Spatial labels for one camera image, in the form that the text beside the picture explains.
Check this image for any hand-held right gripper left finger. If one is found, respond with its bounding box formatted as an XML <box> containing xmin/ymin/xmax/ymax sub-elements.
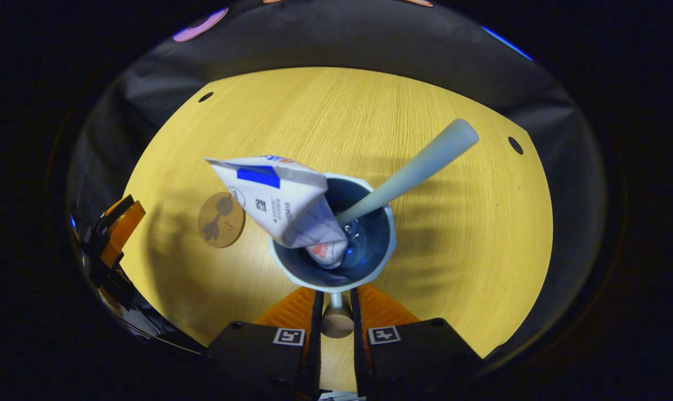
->
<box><xmin>207</xmin><ymin>287</ymin><xmax>325</xmax><ymax>399</ymax></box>

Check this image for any round wooden coaster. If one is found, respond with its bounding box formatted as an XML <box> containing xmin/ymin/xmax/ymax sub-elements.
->
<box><xmin>198</xmin><ymin>192</ymin><xmax>245</xmax><ymax>248</ymax></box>

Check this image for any pale blue cup wooden handle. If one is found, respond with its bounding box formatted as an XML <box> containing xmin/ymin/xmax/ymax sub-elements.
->
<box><xmin>268</xmin><ymin>173</ymin><xmax>397</xmax><ymax>339</ymax></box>

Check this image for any black backdrop cloth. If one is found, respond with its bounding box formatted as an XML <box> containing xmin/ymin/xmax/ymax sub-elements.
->
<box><xmin>66</xmin><ymin>0</ymin><xmax>607</xmax><ymax>357</ymax></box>

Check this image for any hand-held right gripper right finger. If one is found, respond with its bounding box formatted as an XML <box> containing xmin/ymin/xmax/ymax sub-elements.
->
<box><xmin>350</xmin><ymin>284</ymin><xmax>482</xmax><ymax>397</ymax></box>

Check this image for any yellow wooden desktop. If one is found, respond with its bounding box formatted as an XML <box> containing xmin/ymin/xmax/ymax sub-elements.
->
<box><xmin>119</xmin><ymin>67</ymin><xmax>554</xmax><ymax>390</ymax></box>

